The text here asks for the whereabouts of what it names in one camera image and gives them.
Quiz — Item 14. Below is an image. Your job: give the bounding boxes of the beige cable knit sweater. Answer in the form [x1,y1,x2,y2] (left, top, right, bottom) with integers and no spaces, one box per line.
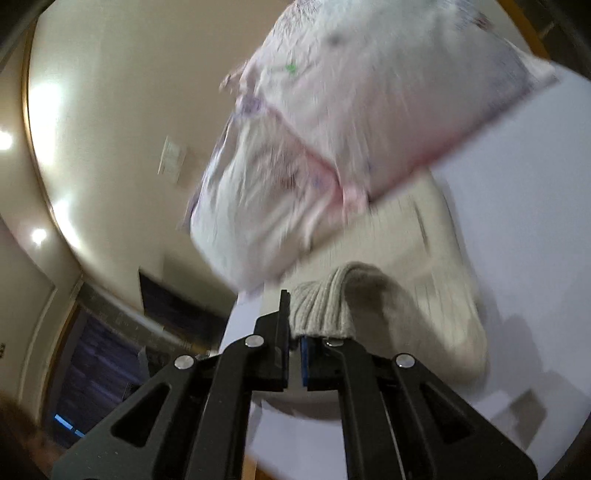
[257,170,491,411]

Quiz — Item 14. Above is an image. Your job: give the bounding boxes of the dark window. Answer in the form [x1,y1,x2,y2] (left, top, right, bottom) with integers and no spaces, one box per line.
[43,307,143,449]

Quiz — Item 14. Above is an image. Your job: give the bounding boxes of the pink floral left pillow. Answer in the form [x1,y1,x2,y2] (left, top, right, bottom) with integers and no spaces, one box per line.
[181,111,368,293]

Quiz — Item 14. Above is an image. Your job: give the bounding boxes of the pink floral pillow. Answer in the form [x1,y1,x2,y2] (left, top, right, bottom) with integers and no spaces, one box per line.
[181,111,368,293]
[223,1,555,196]

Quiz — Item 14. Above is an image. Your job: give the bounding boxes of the lavender bed sheet mattress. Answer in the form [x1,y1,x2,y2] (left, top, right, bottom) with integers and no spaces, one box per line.
[222,67,590,479]

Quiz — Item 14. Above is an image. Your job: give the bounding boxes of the pink floral right pillow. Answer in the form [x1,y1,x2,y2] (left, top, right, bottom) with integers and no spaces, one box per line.
[223,1,555,196]

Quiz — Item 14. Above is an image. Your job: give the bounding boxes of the white wall switch plate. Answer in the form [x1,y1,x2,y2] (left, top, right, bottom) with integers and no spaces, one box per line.
[157,136,186,184]

